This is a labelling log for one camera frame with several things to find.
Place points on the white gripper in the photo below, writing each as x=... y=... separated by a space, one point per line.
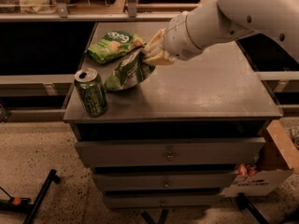
x=177 y=38

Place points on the green jalapeno chip bag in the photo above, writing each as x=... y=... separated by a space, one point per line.
x=128 y=73

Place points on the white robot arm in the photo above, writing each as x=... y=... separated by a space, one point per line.
x=219 y=21

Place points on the light green chip bag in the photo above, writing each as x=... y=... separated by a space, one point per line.
x=113 y=45

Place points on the green soda can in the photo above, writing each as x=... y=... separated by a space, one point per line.
x=91 y=91

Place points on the grey drawer cabinet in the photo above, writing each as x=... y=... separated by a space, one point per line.
x=215 y=95

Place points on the top grey drawer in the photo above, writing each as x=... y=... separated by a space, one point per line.
x=135 y=153

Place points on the grey drawer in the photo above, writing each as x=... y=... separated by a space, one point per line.
x=135 y=153
x=119 y=202
x=163 y=180

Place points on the middle grey drawer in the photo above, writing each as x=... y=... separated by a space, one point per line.
x=163 y=180

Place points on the red snack packet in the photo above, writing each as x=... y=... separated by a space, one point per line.
x=247 y=169

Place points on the bottom grey drawer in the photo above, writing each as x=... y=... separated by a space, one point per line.
x=119 y=202

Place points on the cardboard box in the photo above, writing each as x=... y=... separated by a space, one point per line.
x=278 y=160

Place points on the black right stand leg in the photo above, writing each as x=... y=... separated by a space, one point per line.
x=243 y=203

